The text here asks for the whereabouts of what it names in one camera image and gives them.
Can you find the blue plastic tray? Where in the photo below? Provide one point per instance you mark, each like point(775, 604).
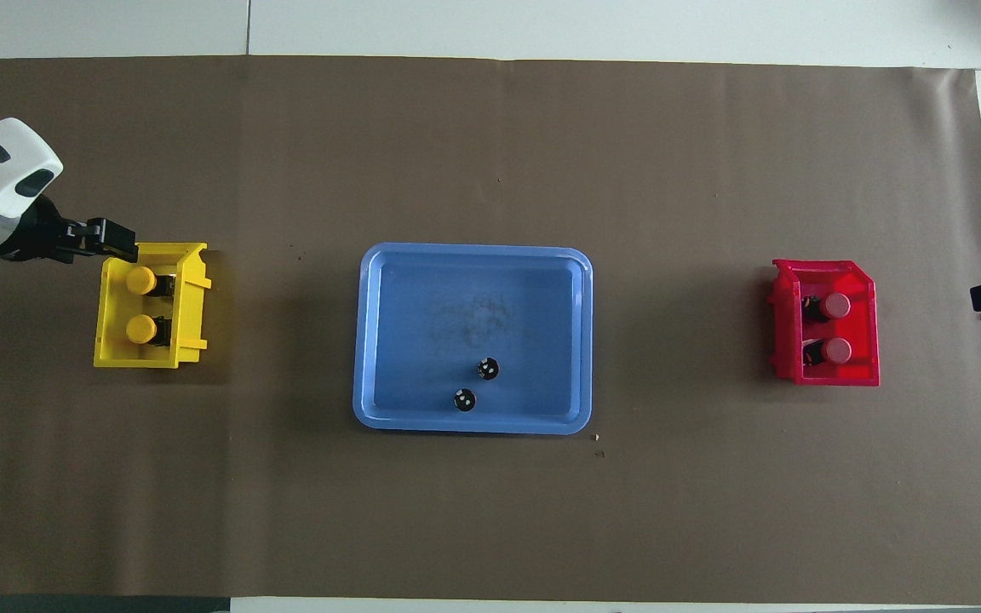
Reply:
point(422, 340)

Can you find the red plastic bin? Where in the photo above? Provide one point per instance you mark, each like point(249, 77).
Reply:
point(831, 376)

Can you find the red push button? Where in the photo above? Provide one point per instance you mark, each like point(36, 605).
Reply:
point(837, 350)
point(837, 305)

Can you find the yellow plastic bin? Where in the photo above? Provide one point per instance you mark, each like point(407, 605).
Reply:
point(111, 356)

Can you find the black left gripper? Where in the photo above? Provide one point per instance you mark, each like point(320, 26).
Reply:
point(31, 234)

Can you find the brown paper table mat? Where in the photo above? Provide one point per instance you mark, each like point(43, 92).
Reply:
point(490, 511)

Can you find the black cylindrical capacitor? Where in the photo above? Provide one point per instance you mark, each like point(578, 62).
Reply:
point(488, 369)
point(465, 400)

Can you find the yellow push button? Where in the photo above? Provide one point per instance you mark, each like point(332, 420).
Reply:
point(141, 280)
point(141, 329)

